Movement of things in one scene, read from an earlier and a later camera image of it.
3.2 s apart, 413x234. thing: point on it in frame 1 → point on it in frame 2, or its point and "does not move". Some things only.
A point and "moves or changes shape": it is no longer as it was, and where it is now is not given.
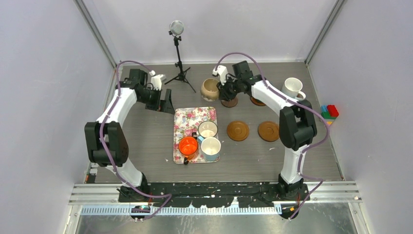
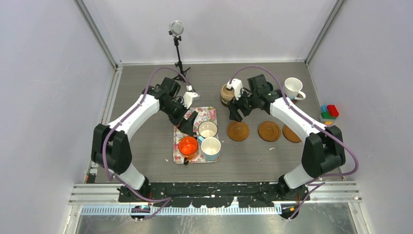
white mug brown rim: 207,129 does not move
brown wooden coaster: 237,130 does not move
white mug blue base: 291,87 does not move
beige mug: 209,90 moves or changes shape
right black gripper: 223,94 → 234,115
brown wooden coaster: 268,131 does not move
